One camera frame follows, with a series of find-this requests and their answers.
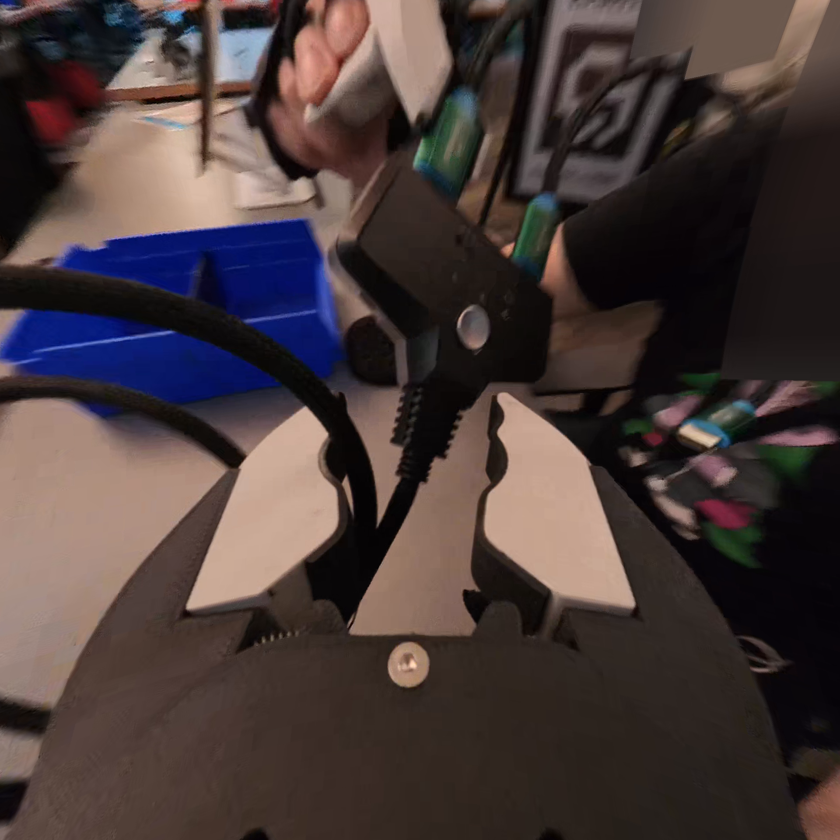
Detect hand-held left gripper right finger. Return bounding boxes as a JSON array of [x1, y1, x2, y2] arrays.
[[471, 391, 639, 636]]

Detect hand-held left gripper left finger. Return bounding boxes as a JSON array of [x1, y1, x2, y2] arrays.
[[184, 406, 358, 618]]

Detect black HDMI switch box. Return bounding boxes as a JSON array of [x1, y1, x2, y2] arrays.
[[336, 154, 553, 395]]

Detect person's right hand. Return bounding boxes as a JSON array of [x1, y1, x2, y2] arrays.
[[271, 0, 403, 193]]

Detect framed marker sign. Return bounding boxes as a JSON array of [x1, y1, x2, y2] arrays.
[[508, 0, 693, 203]]

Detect black panel on white stand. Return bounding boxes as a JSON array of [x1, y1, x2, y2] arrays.
[[197, 0, 326, 211]]

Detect blue divided bin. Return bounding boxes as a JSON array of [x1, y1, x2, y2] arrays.
[[0, 220, 343, 417]]

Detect person's black shirt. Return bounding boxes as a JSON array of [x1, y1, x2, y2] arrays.
[[561, 112, 840, 382]]

